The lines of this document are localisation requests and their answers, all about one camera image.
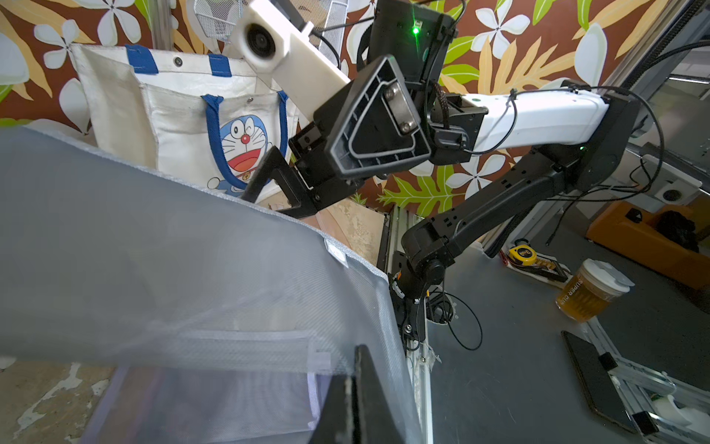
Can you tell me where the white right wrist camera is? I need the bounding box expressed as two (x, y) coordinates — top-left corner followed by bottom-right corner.
(229, 1), (349, 121)

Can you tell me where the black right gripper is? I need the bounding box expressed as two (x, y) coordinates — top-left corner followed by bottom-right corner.
(241, 1), (487, 218)

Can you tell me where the purple mesh pouch bottom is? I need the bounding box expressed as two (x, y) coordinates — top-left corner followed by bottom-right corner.
(80, 367), (331, 443)

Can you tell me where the yellow tape measure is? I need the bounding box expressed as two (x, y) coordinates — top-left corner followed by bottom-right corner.
(508, 244), (557, 271)

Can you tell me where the orange tape dispenser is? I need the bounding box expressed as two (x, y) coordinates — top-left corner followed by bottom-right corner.
(585, 201), (709, 290)

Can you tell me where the white Doraemon canvas bag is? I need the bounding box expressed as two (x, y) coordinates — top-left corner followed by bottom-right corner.
(70, 44), (300, 197)

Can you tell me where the black smartphone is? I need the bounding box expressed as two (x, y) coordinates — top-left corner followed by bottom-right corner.
(561, 330), (638, 434)

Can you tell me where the white hexagonal mesh basket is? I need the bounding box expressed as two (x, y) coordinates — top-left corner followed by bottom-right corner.
(193, 0), (248, 43)

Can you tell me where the grey mesh pouch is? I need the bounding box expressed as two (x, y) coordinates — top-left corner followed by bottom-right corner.
(1, 126), (423, 443)

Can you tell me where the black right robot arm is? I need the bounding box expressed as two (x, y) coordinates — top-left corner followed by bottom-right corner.
(229, 1), (643, 343)

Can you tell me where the plastic cup with drink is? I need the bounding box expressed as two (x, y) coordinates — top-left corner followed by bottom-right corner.
(555, 259), (635, 323)

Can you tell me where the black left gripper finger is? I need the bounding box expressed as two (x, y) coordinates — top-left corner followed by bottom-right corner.
(310, 345), (404, 444)

